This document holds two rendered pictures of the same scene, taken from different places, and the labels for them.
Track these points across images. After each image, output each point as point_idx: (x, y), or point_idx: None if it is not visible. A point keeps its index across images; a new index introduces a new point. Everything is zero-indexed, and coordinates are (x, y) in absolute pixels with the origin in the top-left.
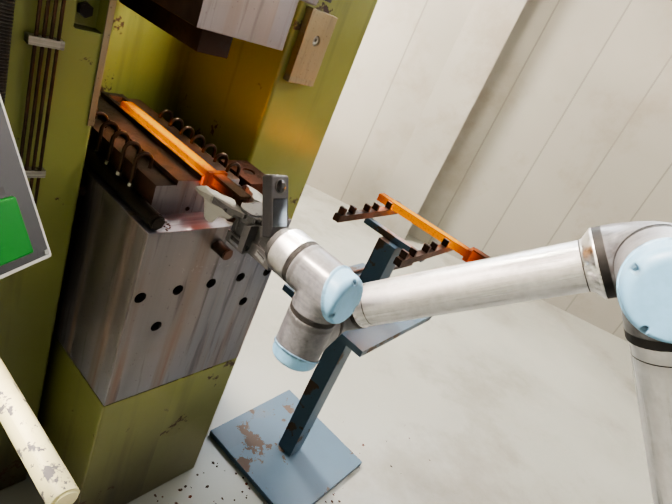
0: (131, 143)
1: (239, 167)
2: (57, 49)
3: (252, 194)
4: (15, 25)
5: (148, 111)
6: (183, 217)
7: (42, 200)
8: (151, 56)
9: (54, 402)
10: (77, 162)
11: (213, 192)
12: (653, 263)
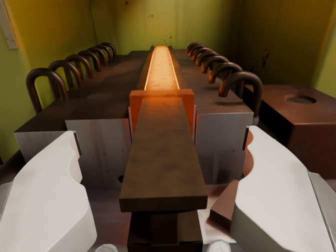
0: (54, 64)
1: (257, 84)
2: None
3: (252, 169)
4: None
5: (185, 53)
6: (104, 200)
7: (12, 149)
8: (204, 7)
9: None
10: (27, 103)
11: (45, 159)
12: None
